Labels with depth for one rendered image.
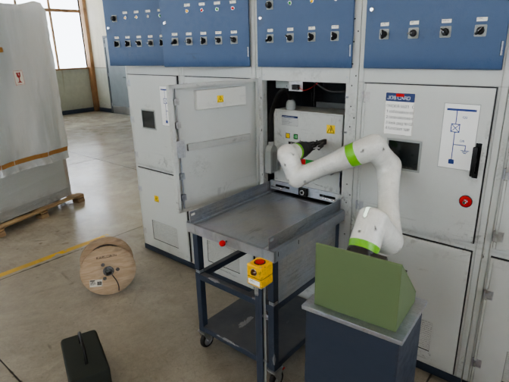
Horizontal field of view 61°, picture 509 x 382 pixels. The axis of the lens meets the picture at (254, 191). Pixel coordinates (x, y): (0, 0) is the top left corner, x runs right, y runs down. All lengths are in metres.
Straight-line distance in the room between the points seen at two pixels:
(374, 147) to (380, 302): 0.72
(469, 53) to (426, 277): 1.13
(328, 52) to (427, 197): 0.92
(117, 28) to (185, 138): 1.34
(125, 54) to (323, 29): 1.68
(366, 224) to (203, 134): 1.20
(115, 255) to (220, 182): 1.10
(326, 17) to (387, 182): 0.93
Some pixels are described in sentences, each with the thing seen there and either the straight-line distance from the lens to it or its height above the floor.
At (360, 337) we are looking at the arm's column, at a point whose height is 0.69.
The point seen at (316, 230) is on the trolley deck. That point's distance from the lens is 2.32.
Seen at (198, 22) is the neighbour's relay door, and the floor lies 1.92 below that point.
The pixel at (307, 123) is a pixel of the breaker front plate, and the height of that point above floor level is 1.32.
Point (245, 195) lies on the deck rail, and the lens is 2.71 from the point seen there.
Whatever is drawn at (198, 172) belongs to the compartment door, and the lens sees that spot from 2.62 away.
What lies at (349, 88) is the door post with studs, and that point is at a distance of 2.41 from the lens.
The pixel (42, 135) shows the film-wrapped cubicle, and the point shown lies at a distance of 5.32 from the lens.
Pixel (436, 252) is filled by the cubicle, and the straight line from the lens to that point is 2.40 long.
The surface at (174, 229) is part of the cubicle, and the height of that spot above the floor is 0.32.
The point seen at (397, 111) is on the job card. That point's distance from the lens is 2.28.
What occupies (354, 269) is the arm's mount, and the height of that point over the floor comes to 0.96.
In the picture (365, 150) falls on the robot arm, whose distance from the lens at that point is 2.05.
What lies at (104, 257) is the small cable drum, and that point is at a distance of 3.40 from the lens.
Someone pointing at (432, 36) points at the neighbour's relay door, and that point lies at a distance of 2.22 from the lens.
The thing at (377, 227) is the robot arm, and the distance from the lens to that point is 1.82.
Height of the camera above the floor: 1.77
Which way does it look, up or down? 19 degrees down
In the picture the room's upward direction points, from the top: 1 degrees counter-clockwise
